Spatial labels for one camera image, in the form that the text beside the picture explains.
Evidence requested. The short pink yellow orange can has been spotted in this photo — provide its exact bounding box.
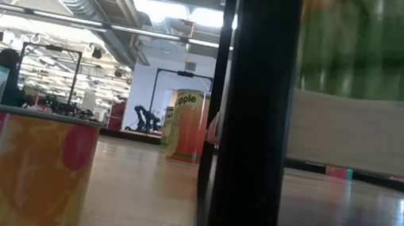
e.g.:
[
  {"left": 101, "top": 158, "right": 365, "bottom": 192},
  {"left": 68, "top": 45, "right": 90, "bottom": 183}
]
[{"left": 0, "top": 105, "right": 104, "bottom": 226}]

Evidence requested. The yellow green labelled can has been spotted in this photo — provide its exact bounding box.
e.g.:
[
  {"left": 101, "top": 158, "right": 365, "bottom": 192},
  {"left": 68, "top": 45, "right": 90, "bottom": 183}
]
[{"left": 158, "top": 105, "right": 176, "bottom": 150}]

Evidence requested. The long silver ceiling pipe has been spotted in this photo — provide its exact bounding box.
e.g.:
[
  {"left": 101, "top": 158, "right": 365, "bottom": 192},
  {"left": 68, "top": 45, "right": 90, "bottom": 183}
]
[{"left": 0, "top": 1, "right": 237, "bottom": 52}]

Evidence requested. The small grey wall box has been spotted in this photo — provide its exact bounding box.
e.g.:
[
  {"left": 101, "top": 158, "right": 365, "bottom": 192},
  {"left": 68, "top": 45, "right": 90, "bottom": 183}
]
[{"left": 183, "top": 60, "right": 198, "bottom": 73}]

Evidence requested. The black background station frame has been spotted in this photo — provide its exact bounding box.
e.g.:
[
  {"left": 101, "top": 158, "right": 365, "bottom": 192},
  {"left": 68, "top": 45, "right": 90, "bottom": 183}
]
[
  {"left": 145, "top": 66, "right": 216, "bottom": 143},
  {"left": 11, "top": 40, "right": 84, "bottom": 117}
]

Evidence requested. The person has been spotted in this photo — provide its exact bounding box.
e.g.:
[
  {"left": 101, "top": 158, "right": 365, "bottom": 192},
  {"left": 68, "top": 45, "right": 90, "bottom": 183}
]
[{"left": 0, "top": 46, "right": 34, "bottom": 110}]

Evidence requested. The bright ceiling light panel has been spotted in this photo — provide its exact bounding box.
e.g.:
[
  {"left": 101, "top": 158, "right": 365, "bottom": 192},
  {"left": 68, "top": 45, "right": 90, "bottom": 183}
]
[{"left": 127, "top": 0, "right": 240, "bottom": 33}]

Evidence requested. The orange yellow fruit can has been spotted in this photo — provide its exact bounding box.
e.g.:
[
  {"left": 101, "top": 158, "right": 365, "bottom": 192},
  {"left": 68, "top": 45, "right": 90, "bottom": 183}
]
[{"left": 165, "top": 87, "right": 213, "bottom": 167}]

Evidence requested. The black aluminium rig frame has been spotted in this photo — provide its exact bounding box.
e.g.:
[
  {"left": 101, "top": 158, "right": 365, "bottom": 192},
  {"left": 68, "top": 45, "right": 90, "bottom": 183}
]
[{"left": 98, "top": 125, "right": 404, "bottom": 193}]

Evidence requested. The pink and teal can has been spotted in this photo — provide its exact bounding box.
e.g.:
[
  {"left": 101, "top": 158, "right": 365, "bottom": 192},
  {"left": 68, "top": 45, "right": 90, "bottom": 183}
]
[{"left": 324, "top": 165, "right": 354, "bottom": 181}]

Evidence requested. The red cabinet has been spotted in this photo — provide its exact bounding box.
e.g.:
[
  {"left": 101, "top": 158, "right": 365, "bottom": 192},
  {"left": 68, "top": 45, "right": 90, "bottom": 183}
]
[{"left": 106, "top": 98, "right": 128, "bottom": 132}]

